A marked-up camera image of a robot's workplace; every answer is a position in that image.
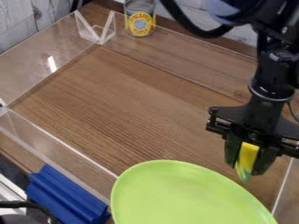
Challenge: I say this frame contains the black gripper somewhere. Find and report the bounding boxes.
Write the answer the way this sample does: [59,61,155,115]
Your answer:
[205,80,299,176]

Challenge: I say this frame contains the yellow banana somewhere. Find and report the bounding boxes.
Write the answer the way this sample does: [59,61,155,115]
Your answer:
[236,142,259,183]

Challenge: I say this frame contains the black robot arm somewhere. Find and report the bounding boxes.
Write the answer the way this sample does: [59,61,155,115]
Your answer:
[205,0,299,176]

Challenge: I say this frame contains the green plate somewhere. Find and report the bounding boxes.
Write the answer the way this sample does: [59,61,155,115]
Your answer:
[111,160,277,224]

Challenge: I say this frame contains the blue plastic block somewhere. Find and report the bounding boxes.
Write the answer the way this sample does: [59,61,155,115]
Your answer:
[25,164,111,224]

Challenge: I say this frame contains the yellow labelled tin can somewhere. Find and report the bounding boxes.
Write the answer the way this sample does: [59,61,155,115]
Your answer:
[124,0,156,38]

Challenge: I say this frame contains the clear acrylic wall panels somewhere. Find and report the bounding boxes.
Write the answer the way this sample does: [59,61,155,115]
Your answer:
[0,9,299,217]

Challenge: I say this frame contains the clear acrylic corner bracket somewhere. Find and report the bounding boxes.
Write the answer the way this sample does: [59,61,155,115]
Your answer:
[75,10,116,46]

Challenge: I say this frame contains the black cable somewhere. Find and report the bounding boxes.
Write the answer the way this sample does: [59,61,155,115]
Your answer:
[0,200,57,224]

